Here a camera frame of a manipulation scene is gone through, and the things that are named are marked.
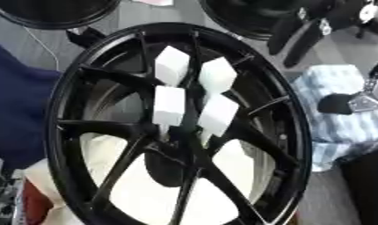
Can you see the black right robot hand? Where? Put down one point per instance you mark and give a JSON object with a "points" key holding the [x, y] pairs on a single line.
{"points": [[334, 105]]}

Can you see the white paper sheet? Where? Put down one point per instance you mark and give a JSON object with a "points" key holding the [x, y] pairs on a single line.
{"points": [[153, 2]]}

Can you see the black bracket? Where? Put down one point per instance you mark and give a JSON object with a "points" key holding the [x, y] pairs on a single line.
{"points": [[84, 36]]}

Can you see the black spoked wheel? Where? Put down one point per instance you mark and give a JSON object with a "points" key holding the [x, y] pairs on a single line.
{"points": [[279, 137]]}

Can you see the white pin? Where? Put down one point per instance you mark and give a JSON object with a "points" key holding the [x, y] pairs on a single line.
{"points": [[168, 106], [216, 115], [216, 74], [171, 65]]}

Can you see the blue white striped cloth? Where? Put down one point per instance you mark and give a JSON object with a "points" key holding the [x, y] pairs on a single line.
{"points": [[338, 132]]}

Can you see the red box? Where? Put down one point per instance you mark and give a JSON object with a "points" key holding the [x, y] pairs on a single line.
{"points": [[35, 202]]}

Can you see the black round wheel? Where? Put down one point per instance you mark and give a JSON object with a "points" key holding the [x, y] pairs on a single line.
{"points": [[53, 13], [238, 17]]}

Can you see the white foam block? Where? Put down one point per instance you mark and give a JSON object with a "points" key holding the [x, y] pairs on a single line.
{"points": [[146, 193]]}

